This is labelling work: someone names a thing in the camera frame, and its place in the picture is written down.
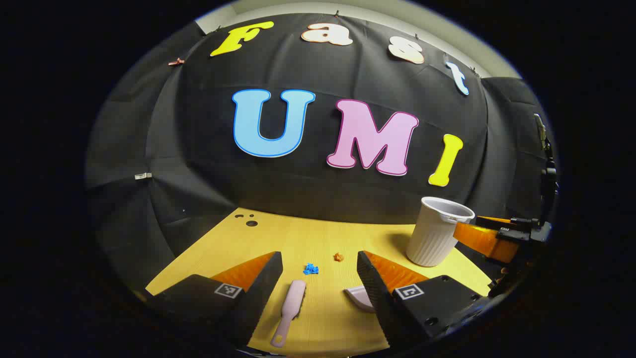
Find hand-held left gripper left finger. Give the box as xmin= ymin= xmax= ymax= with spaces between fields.
xmin=144 ymin=251 xmax=284 ymax=349

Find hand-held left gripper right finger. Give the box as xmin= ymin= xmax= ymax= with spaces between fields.
xmin=357 ymin=250 xmax=490 ymax=351

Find pink dustpan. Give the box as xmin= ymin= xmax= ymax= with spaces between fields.
xmin=344 ymin=285 xmax=376 ymax=314

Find small pink broom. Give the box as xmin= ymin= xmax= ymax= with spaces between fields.
xmin=270 ymin=279 xmax=307 ymax=348

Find white ribbed garbage bin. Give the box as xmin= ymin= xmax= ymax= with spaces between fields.
xmin=406 ymin=196 xmax=476 ymax=268

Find wooden desktop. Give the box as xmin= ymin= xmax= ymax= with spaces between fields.
xmin=144 ymin=208 xmax=492 ymax=358

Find black backdrop cloth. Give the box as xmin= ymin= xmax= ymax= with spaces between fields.
xmin=84 ymin=12 xmax=552 ymax=299

